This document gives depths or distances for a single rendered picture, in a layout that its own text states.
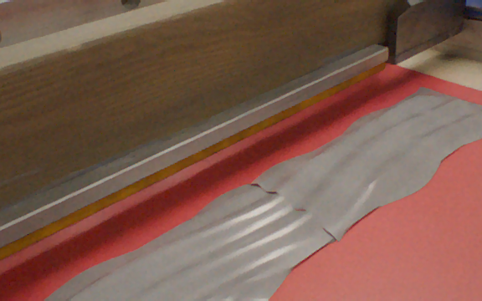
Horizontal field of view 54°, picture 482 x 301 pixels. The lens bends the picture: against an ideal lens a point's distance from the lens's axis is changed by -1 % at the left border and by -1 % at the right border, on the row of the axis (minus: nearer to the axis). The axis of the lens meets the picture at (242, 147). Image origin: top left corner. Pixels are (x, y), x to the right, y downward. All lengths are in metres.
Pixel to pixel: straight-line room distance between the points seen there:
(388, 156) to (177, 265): 0.14
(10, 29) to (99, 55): 0.23
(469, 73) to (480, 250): 0.21
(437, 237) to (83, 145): 0.18
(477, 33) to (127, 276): 0.35
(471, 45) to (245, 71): 0.24
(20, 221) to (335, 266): 0.15
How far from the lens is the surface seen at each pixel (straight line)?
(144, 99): 0.25
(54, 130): 0.24
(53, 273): 0.26
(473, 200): 0.28
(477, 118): 0.35
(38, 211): 0.24
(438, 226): 0.26
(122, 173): 0.25
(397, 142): 0.32
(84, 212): 0.28
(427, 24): 0.41
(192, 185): 0.29
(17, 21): 0.46
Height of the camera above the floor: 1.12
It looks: 32 degrees down
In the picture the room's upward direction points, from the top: 6 degrees counter-clockwise
